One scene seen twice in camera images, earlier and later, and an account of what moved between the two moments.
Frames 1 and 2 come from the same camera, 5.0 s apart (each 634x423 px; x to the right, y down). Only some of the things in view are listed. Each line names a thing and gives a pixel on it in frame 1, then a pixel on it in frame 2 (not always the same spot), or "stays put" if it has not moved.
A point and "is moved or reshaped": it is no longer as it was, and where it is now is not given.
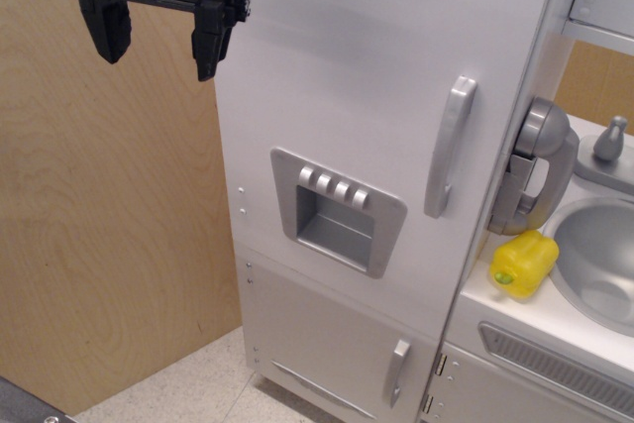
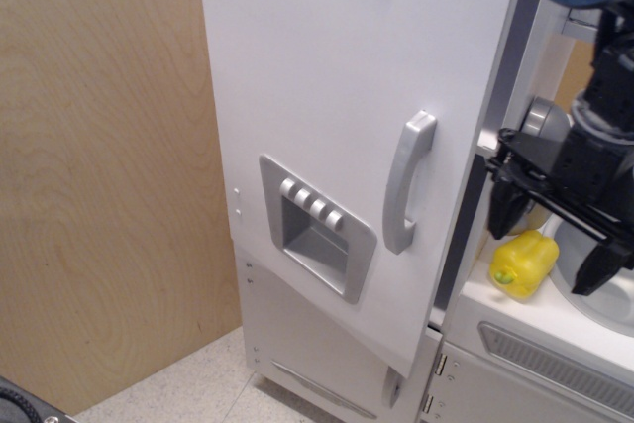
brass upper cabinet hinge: [441, 364] stays put
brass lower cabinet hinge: [428, 403] stays put
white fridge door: [342, 65] is moved or reshaped
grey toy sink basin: [593, 273] stays put
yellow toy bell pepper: [521, 264] stays put
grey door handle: [454, 119] to [417, 137]
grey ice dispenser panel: [340, 217] to [330, 244]
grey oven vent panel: [609, 390] stays put
